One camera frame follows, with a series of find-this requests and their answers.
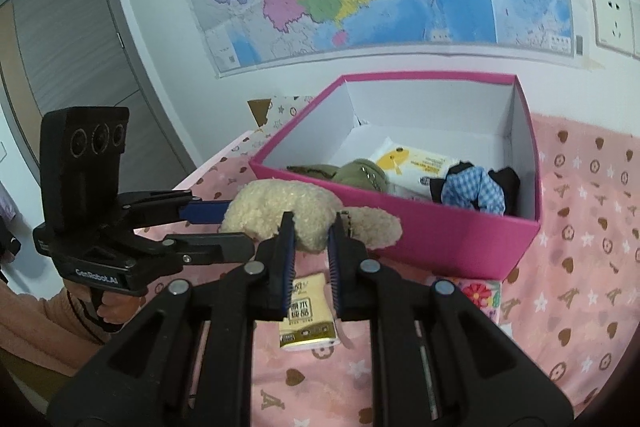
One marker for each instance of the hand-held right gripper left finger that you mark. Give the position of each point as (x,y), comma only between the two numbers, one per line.
(287,267)

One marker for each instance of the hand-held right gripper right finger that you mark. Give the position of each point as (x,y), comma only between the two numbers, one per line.
(334,267)

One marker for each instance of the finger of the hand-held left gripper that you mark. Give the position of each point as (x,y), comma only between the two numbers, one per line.
(220,247)
(205,212)

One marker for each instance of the yellow tissue pack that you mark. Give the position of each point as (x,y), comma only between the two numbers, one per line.
(305,312)

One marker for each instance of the cream teddy bear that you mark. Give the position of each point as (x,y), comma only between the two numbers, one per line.
(280,207)

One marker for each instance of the green plush toy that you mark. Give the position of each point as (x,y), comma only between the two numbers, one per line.
(360,174)

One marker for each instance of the pink cardboard box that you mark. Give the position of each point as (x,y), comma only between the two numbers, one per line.
(450,242)

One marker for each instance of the white yellow wet wipes packet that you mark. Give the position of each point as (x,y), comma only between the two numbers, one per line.
(405,162)

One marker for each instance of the pink floral tissue pack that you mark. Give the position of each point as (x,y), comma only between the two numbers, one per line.
(480,294)

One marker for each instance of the blue gingham scrunchie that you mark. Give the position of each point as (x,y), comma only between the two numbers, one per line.
(470,189)

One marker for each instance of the black cloth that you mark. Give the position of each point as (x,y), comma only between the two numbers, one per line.
(507,182)

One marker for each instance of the person's left forearm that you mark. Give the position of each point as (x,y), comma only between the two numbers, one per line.
(40,332)

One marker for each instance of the person's left hand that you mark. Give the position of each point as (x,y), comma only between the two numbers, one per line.
(120,312)

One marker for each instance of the cream printed cloth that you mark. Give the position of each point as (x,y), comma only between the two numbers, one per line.
(285,109)

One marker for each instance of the grey door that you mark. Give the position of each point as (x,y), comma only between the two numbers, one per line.
(75,57)

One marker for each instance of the pink printed blanket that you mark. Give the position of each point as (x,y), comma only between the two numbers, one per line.
(575,307)

